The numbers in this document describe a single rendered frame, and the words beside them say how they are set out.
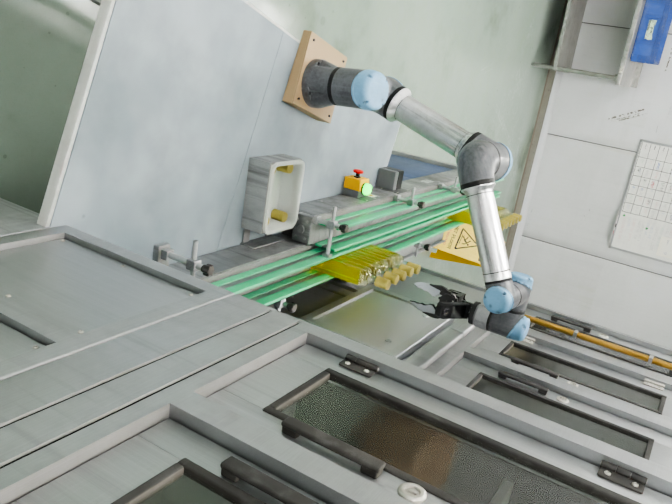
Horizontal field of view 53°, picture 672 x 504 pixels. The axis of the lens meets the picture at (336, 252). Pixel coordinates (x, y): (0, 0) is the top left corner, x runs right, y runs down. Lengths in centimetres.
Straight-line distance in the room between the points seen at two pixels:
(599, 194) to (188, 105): 653
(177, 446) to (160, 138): 103
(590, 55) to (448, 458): 717
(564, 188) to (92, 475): 743
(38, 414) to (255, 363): 33
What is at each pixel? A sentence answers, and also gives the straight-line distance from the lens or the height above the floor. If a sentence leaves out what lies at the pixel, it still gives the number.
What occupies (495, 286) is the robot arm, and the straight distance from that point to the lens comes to 188.
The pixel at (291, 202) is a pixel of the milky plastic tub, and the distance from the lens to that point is 218.
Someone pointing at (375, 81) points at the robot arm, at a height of 101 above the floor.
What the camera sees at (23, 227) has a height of 73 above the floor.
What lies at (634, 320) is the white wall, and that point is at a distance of 817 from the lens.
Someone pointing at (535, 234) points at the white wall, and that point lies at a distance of 817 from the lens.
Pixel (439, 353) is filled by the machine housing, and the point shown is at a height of 139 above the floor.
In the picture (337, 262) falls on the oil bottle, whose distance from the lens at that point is 221.
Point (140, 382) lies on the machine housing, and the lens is 99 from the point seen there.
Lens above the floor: 197
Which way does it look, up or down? 27 degrees down
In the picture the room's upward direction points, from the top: 109 degrees clockwise
